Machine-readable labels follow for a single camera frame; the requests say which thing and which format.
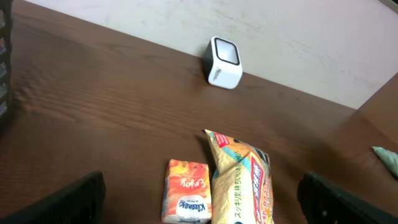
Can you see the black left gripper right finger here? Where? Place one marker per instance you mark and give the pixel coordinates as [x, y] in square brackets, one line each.
[323, 202]

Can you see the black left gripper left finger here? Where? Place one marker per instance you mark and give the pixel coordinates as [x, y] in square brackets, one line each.
[79, 202]

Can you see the large yellow snack bag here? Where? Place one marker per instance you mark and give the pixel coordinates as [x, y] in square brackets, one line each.
[241, 187]

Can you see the small orange snack box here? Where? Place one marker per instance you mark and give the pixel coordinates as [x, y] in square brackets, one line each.
[187, 193]

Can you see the white barcode scanner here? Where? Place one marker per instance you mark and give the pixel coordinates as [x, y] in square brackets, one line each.
[221, 63]

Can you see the grey plastic shopping basket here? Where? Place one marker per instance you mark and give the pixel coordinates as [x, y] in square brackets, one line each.
[6, 50]

